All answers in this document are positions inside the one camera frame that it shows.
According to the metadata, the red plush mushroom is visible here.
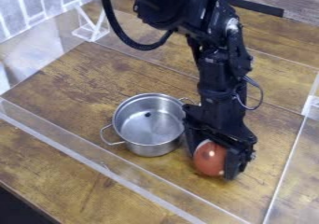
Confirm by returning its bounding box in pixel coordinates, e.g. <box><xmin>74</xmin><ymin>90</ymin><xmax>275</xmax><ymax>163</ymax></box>
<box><xmin>194</xmin><ymin>139</ymin><xmax>227</xmax><ymax>176</ymax></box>

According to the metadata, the silver metal pot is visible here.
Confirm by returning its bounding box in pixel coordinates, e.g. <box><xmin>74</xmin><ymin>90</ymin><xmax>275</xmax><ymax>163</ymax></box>
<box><xmin>100</xmin><ymin>92</ymin><xmax>196</xmax><ymax>157</ymax></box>

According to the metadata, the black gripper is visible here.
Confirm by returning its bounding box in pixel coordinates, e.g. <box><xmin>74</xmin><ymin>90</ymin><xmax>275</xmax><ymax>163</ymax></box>
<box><xmin>180</xmin><ymin>91</ymin><xmax>259</xmax><ymax>181</ymax></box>

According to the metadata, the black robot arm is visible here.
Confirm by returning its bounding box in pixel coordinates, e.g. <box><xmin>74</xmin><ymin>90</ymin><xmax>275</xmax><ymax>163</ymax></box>
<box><xmin>102</xmin><ymin>0</ymin><xmax>258</xmax><ymax>180</ymax></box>

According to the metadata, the clear acrylic right barrier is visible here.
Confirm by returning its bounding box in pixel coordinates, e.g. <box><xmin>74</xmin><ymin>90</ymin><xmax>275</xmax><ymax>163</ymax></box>
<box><xmin>263</xmin><ymin>73</ymin><xmax>319</xmax><ymax>224</ymax></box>

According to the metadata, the black bar on table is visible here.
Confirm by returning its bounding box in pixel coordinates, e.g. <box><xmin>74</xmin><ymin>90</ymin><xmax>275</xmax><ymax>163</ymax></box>
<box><xmin>227</xmin><ymin>0</ymin><xmax>284</xmax><ymax>18</ymax></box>

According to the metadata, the clear acrylic triangle stand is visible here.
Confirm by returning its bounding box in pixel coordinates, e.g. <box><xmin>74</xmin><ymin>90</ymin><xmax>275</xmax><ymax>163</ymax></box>
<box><xmin>71</xmin><ymin>7</ymin><xmax>111</xmax><ymax>42</ymax></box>

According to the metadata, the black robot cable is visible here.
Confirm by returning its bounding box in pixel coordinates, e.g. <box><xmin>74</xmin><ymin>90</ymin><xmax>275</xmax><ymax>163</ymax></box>
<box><xmin>99</xmin><ymin>0</ymin><xmax>176</xmax><ymax>52</ymax></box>

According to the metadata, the clear acrylic barrier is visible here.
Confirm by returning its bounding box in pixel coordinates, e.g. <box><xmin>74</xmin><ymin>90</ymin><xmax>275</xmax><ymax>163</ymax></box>
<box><xmin>263</xmin><ymin>73</ymin><xmax>319</xmax><ymax>224</ymax></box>
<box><xmin>0</xmin><ymin>97</ymin><xmax>251</xmax><ymax>224</ymax></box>

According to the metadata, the clear acrylic front barrier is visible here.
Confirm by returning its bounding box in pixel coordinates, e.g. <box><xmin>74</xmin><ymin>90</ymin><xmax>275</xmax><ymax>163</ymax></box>
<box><xmin>0</xmin><ymin>97</ymin><xmax>251</xmax><ymax>224</ymax></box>

